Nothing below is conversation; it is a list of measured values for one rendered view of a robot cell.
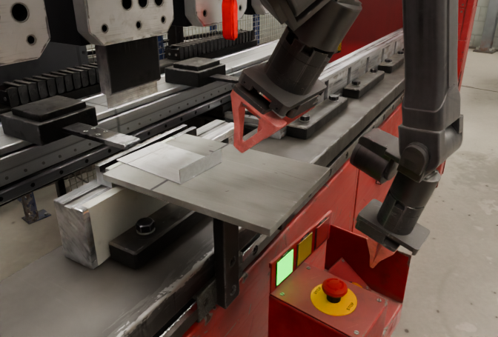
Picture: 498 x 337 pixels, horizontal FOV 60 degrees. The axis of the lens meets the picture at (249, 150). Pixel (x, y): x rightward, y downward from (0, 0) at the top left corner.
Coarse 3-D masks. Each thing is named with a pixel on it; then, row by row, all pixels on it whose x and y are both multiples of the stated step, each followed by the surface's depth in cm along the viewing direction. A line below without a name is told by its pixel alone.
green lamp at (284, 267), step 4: (292, 252) 71; (288, 256) 70; (292, 256) 71; (280, 260) 69; (284, 260) 69; (288, 260) 71; (292, 260) 72; (280, 264) 69; (284, 264) 70; (288, 264) 71; (292, 264) 72; (280, 268) 69; (284, 268) 70; (288, 268) 71; (292, 268) 73; (280, 272) 69; (284, 272) 70; (288, 272) 72; (280, 276) 70; (284, 276) 71; (280, 280) 70; (276, 284) 70
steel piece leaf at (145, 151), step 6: (156, 144) 68; (162, 144) 68; (138, 150) 66; (144, 150) 66; (150, 150) 66; (156, 150) 66; (126, 156) 64; (132, 156) 64; (138, 156) 64; (126, 162) 62
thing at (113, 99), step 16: (96, 48) 57; (112, 48) 57; (128, 48) 60; (144, 48) 62; (112, 64) 58; (128, 64) 60; (144, 64) 63; (112, 80) 58; (128, 80) 61; (144, 80) 64; (112, 96) 60; (128, 96) 63; (144, 96) 66
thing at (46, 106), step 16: (16, 112) 75; (32, 112) 73; (48, 112) 73; (64, 112) 76; (80, 112) 77; (16, 128) 74; (32, 128) 72; (48, 128) 72; (64, 128) 74; (80, 128) 74; (96, 128) 74; (112, 144) 69; (128, 144) 68
